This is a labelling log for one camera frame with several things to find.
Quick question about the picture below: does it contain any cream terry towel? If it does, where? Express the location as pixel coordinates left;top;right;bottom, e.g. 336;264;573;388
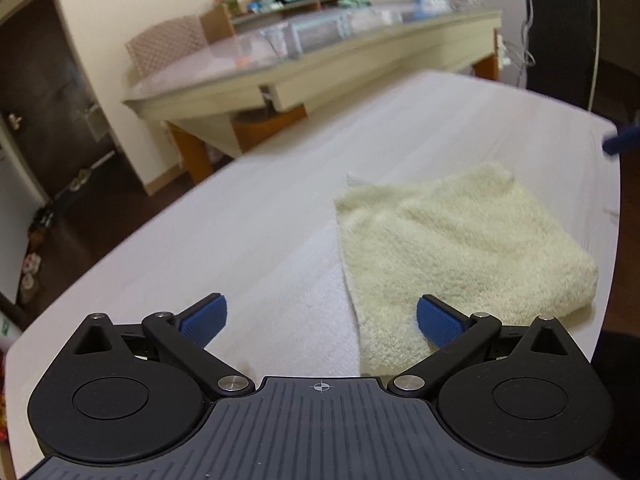
333;161;600;376

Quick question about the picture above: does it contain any large dark object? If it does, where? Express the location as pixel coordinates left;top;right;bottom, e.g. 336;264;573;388
524;0;640;112

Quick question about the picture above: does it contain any clear plastic container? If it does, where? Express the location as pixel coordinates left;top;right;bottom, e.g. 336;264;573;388
259;24;304;61

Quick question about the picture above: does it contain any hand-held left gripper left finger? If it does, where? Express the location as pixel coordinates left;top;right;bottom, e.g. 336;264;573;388
74;292;255;403

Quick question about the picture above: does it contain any white hanging cable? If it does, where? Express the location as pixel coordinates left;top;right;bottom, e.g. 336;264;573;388
587;0;601;112

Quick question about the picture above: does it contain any white power strip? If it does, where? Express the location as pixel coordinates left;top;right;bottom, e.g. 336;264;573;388
494;29;536;69

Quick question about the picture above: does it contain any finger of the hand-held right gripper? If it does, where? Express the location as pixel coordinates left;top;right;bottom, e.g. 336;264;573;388
602;122;640;159

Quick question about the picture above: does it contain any white grey cabinet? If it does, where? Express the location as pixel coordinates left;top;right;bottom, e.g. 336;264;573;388
0;140;51;311

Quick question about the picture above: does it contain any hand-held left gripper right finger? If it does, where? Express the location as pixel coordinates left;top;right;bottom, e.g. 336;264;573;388
391;294;572;403

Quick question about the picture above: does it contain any wooden stool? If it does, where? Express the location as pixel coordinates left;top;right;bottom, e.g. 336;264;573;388
232;104;309;154

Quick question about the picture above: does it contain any dark wooden door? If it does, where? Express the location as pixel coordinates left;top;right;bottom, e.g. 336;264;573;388
0;0;119;202

